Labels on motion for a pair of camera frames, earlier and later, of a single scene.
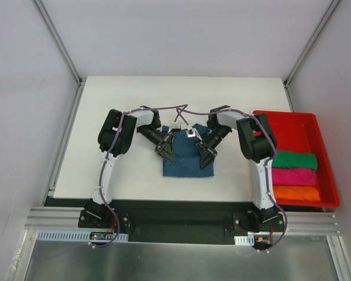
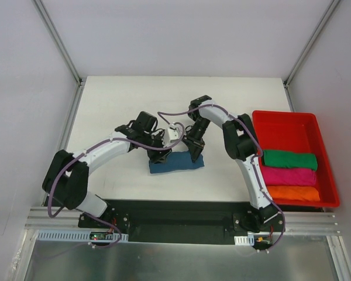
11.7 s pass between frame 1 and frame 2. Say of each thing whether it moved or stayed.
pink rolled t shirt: stayed
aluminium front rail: stayed
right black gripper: moved
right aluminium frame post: stayed
